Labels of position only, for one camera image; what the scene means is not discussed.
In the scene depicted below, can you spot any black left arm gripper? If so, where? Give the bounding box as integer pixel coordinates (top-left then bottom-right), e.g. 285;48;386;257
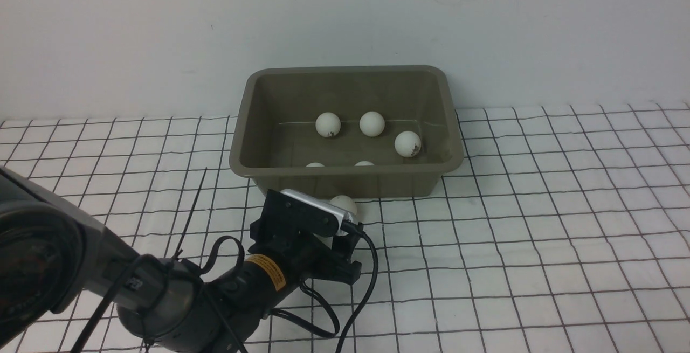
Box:
232;233;362;317

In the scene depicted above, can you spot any white ping-pong ball red logo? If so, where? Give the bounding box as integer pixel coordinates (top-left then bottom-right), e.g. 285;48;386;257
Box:
329;195;358;216

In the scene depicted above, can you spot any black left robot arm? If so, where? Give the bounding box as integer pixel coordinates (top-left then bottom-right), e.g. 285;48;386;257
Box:
1;167;379;352

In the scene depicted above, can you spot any olive green plastic bin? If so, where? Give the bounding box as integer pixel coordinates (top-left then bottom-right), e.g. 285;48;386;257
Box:
229;65;464;199

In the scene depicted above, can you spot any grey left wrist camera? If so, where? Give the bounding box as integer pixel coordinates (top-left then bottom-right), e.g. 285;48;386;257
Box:
250;189;360;248

